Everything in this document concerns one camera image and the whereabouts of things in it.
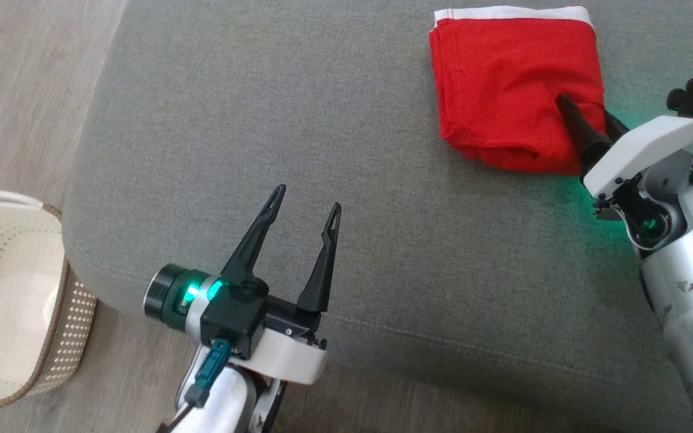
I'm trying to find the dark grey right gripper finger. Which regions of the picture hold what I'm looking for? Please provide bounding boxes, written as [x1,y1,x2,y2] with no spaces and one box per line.
[602,108,631,142]
[556,93,615,175]

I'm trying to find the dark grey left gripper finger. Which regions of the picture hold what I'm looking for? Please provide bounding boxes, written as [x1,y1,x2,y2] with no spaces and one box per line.
[297,203,342,313]
[220,183,287,298]

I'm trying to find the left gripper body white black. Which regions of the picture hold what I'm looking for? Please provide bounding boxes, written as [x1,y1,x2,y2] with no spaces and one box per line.
[144,263,329,385]

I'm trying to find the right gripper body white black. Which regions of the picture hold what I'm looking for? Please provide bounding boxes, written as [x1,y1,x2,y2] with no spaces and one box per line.
[583,78,693,200]

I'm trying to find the red Bulls jersey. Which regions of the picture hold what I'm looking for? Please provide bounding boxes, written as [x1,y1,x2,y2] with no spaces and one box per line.
[428,5,607,176]

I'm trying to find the grey sofa seat cushion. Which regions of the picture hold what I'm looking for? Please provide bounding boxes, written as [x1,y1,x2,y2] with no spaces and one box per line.
[61,0,693,433]

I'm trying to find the cream perforated laundry basket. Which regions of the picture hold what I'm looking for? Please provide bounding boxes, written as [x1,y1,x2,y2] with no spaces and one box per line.
[0,189,99,413]

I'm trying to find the teal plug left gripper cable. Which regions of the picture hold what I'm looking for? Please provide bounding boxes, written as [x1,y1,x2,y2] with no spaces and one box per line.
[154,339,233,433]

